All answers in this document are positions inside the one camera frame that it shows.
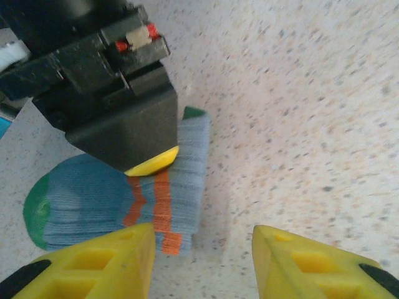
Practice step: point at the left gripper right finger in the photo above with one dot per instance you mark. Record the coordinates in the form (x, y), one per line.
(311, 274)

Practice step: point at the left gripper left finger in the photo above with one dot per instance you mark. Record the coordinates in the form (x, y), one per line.
(93, 271)

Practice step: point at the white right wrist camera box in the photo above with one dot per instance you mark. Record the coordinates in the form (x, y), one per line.
(11, 54)

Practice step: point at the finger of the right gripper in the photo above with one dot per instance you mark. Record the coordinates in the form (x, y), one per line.
(140, 130)

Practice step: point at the blue sock orange stripes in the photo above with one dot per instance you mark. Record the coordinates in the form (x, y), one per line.
(81, 193)

